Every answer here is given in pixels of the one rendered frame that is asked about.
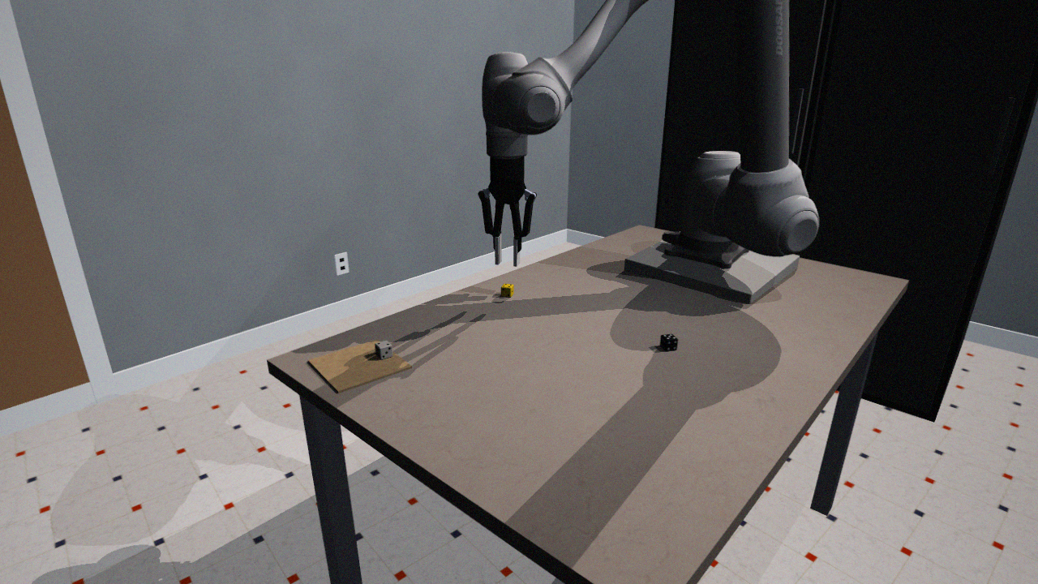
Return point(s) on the white die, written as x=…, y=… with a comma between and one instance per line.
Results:
x=383, y=350

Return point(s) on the tan mat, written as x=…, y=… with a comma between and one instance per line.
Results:
x=355, y=366

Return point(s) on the black die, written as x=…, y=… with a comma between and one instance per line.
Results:
x=668, y=342

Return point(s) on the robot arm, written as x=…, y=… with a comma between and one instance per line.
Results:
x=764, y=207

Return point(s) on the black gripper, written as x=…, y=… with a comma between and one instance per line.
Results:
x=509, y=189

